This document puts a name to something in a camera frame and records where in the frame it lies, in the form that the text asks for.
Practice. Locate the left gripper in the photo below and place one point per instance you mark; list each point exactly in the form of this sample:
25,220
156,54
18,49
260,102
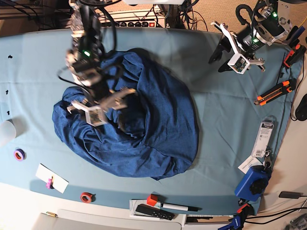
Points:
246,42

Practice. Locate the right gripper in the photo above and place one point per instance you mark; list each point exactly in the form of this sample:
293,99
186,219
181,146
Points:
113,99

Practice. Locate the blue t-shirt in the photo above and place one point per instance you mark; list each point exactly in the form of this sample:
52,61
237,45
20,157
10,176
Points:
157,134

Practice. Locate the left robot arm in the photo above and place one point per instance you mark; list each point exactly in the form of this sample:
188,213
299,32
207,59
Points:
266,23

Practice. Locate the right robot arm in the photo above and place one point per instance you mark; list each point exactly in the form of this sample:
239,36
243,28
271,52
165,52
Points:
85,58

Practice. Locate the light blue table cloth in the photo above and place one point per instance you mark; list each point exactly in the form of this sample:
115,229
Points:
227,118

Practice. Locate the blue black clamp top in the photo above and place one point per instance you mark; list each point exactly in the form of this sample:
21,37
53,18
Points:
292,38

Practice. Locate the orange black clamp right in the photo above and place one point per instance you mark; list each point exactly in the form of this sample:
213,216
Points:
294,55

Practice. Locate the orange black utility knife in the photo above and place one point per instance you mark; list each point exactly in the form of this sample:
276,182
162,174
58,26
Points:
275,92

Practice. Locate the blister pack with tool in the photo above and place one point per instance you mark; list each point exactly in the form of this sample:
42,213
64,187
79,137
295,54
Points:
263,137

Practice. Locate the black computer mouse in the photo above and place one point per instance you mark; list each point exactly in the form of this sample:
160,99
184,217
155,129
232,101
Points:
301,110

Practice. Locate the white card with pink clip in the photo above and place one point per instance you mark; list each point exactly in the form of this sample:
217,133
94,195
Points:
51,179

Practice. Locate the translucent plastic cup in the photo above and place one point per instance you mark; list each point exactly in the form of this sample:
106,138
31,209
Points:
7,132

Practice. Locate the purple tape roll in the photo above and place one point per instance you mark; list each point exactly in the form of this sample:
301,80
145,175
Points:
19,155

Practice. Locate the red tape roll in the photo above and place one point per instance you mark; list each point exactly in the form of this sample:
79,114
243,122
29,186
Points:
87,197

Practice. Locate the white paper card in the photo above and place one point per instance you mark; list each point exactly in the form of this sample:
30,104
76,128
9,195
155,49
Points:
248,163

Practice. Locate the red cube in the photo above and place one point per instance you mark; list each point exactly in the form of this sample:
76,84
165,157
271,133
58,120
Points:
152,200

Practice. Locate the black remote control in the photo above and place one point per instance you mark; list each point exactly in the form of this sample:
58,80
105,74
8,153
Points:
154,212

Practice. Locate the white black marker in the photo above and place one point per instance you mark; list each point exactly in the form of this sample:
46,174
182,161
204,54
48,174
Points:
179,207

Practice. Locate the blue box with black knob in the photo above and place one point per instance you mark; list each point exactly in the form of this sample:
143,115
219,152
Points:
253,183

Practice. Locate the orange clamp bottom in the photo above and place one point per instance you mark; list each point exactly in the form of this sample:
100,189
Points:
244,206

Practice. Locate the black small device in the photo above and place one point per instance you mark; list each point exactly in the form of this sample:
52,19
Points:
289,195

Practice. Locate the blue clamp bottom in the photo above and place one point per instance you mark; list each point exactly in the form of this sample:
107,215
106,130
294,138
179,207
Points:
234,225

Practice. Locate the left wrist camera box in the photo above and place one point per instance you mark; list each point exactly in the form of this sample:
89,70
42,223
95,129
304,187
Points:
239,63

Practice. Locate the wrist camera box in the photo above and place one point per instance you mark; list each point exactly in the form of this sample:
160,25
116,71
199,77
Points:
95,116
239,63

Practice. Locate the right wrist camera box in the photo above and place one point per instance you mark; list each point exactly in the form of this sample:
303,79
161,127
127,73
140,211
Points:
95,116

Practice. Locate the power strip with red switch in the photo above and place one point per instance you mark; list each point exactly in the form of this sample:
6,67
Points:
150,18

